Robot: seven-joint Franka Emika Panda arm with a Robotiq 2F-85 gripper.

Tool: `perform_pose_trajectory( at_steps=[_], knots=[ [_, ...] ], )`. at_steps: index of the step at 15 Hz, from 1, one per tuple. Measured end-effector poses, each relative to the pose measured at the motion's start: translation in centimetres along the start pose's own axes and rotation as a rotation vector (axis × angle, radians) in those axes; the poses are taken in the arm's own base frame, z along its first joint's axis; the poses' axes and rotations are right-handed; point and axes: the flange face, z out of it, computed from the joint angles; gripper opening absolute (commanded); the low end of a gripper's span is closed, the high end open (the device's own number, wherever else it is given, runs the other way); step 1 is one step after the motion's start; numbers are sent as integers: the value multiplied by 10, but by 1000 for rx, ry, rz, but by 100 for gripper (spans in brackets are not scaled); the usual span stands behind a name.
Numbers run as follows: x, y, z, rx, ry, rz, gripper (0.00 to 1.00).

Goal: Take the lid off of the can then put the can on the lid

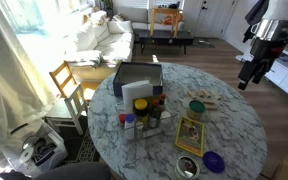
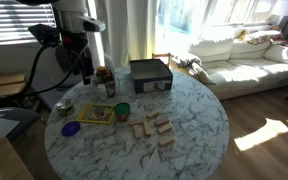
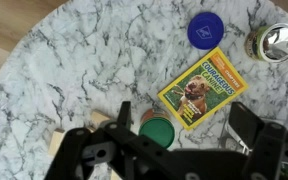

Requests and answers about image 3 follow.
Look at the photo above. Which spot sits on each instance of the light wooden block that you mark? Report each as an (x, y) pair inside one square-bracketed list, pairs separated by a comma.
[(115, 175), (56, 141), (100, 118)]

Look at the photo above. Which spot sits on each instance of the yellow dog book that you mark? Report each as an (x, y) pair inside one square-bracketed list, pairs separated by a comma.
[(200, 88)]

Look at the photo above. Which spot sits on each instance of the blue plastic lid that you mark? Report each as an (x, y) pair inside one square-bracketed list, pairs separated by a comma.
[(205, 30)]

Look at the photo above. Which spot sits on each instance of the green can with foil top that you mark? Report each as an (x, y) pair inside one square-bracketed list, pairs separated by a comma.
[(274, 43)]

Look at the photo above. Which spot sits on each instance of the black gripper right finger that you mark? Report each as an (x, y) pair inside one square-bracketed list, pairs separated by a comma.
[(247, 125)]

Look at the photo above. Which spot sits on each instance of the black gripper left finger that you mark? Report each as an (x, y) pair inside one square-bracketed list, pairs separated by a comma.
[(124, 115)]

